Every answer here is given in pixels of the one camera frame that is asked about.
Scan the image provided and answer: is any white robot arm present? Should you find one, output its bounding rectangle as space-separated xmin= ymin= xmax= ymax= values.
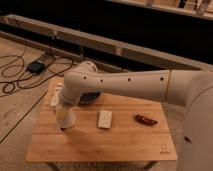
xmin=59 ymin=61 xmax=213 ymax=171

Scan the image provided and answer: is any white tube bottle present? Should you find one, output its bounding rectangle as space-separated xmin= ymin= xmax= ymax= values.
xmin=50 ymin=82 xmax=62 ymax=107

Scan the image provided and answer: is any dark blue bowl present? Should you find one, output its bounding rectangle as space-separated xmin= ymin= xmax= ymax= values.
xmin=79 ymin=92 xmax=101 ymax=105

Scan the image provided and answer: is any white rectangular sponge block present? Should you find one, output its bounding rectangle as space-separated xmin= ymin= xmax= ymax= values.
xmin=98 ymin=110 xmax=112 ymax=129

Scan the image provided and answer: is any blue power adapter box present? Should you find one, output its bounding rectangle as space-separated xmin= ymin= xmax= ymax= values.
xmin=27 ymin=61 xmax=45 ymax=74

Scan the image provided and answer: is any wooden table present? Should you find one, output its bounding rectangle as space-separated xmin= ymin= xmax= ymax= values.
xmin=26 ymin=78 xmax=177 ymax=162

